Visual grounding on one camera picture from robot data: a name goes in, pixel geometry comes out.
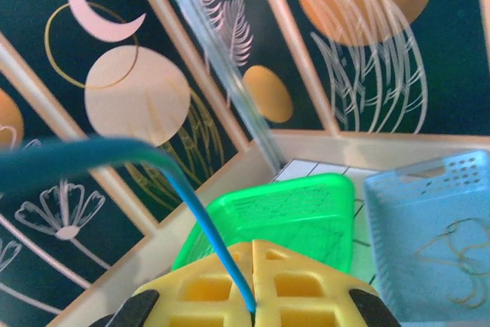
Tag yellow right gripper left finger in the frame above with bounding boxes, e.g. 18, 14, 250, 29
132, 240, 256, 327

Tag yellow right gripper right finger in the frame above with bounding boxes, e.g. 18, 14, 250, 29
251, 237, 382, 327

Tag blue rubber band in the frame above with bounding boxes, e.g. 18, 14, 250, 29
0, 134, 258, 313

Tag green perforated plastic basket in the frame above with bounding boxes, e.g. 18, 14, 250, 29
171, 172, 356, 279

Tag light blue plastic basket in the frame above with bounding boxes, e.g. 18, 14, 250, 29
361, 149, 490, 323

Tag pink flower wall panel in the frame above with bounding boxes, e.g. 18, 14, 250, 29
0, 74, 162, 319

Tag feather orange oval wall panel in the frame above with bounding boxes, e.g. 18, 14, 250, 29
145, 0, 338, 140

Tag moon and circle wall panel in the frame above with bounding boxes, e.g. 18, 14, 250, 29
0, 0, 253, 228

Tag aluminium frame post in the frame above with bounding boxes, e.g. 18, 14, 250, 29
151, 0, 287, 175

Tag orange circle leaf wall panel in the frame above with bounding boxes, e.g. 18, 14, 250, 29
263, 0, 490, 139

